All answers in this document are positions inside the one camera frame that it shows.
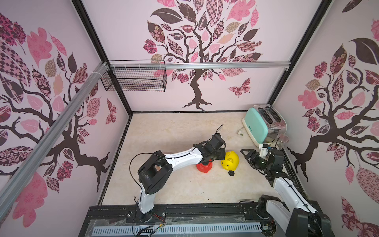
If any red piggy bank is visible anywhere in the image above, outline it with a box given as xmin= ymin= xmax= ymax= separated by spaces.
xmin=196 ymin=161 xmax=213 ymax=173

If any yellow piggy bank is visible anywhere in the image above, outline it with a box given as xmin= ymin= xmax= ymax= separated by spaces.
xmin=221 ymin=151 xmax=239 ymax=171

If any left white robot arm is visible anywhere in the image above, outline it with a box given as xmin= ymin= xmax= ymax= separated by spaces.
xmin=134 ymin=144 xmax=226 ymax=221

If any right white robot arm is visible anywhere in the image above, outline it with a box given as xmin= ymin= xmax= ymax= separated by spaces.
xmin=241 ymin=147 xmax=334 ymax=237

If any glass spice jar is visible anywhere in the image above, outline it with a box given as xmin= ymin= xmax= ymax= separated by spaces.
xmin=276 ymin=133 xmax=289 ymax=149

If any mint green toaster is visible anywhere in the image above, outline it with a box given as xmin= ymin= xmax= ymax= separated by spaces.
xmin=242 ymin=104 xmax=287 ymax=147

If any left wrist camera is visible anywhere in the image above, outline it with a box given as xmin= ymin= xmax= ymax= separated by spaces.
xmin=208 ymin=133 xmax=226 ymax=150

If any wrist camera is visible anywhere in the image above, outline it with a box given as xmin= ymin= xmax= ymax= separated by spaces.
xmin=259 ymin=143 xmax=271 ymax=160
xmin=208 ymin=133 xmax=226 ymax=150

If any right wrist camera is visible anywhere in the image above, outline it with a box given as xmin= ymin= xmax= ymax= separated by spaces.
xmin=259 ymin=143 xmax=271 ymax=160

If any white slotted cable duct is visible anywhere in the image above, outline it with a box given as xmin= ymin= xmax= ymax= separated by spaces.
xmin=90 ymin=223 xmax=263 ymax=237

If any black base frame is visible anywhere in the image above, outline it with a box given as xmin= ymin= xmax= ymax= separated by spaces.
xmin=78 ymin=200 xmax=337 ymax=237

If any aluminium rail back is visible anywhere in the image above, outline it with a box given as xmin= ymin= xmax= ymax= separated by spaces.
xmin=165 ymin=61 xmax=291 ymax=70

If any aluminium rail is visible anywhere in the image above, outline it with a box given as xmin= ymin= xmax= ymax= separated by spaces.
xmin=165 ymin=61 xmax=291 ymax=70
xmin=1 ymin=62 xmax=109 ymax=219

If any black wire basket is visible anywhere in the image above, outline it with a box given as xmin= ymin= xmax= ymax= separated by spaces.
xmin=101 ymin=60 xmax=168 ymax=92

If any aluminium rail left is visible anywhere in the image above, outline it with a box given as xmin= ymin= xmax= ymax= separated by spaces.
xmin=1 ymin=62 xmax=109 ymax=219

